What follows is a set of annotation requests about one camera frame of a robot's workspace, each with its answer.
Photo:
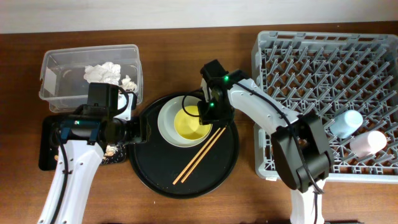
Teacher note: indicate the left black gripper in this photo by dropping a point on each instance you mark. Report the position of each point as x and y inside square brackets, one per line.
[136, 122]

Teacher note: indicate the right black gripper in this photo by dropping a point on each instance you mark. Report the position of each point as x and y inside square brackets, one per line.
[206, 116]

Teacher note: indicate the pile of food scraps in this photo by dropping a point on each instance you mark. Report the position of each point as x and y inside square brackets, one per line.
[111, 152]

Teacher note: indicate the wooden chopstick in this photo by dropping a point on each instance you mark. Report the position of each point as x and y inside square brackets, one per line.
[207, 148]
[187, 167]

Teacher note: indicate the yellow bowl with food scraps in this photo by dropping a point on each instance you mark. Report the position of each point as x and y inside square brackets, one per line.
[188, 126]

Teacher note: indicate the grey ceramic plate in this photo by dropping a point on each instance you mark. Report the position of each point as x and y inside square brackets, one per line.
[166, 118]

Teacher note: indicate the white napkin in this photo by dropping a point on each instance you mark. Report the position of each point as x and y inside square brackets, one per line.
[109, 72]

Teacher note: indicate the blue plastic cup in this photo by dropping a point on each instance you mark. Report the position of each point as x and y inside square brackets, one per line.
[345, 124]

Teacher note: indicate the pink plastic cup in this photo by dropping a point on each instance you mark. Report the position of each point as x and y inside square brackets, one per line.
[368, 143]

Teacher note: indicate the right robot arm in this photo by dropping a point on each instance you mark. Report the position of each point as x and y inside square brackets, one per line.
[301, 150]

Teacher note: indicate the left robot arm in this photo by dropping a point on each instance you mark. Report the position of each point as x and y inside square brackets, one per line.
[82, 138]

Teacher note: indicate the grey dishwasher rack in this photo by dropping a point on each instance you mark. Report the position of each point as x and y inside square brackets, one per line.
[328, 74]

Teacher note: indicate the clear plastic bin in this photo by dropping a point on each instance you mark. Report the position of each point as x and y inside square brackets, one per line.
[63, 85]

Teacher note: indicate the black rectangular tray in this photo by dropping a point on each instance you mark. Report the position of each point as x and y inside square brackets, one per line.
[49, 151]

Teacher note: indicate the round black tray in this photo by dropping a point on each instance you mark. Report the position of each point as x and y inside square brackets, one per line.
[158, 163]

